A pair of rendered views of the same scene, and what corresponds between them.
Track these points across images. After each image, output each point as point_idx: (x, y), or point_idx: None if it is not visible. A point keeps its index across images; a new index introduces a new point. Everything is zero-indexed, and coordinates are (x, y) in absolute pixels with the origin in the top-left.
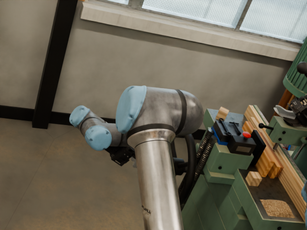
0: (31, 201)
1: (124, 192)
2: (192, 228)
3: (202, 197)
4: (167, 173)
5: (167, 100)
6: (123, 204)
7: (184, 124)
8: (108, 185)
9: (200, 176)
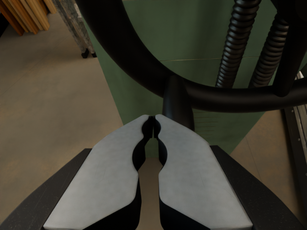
0: None
1: (35, 167)
2: (205, 83)
3: (198, 30)
4: None
5: None
6: (54, 171)
7: None
8: (18, 186)
9: (150, 12)
